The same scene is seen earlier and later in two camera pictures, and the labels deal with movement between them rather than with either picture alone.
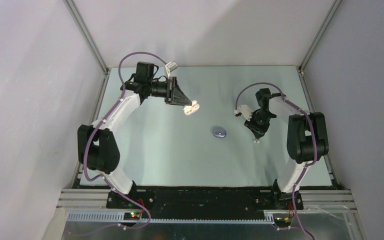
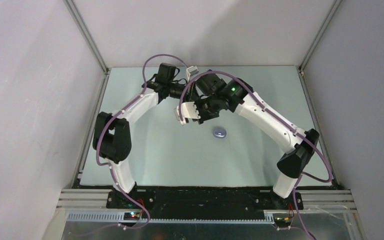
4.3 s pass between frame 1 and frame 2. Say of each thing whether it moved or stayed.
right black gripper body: moved
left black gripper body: moved
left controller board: stayed
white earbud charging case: moved
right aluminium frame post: stayed
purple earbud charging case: stayed
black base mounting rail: stayed
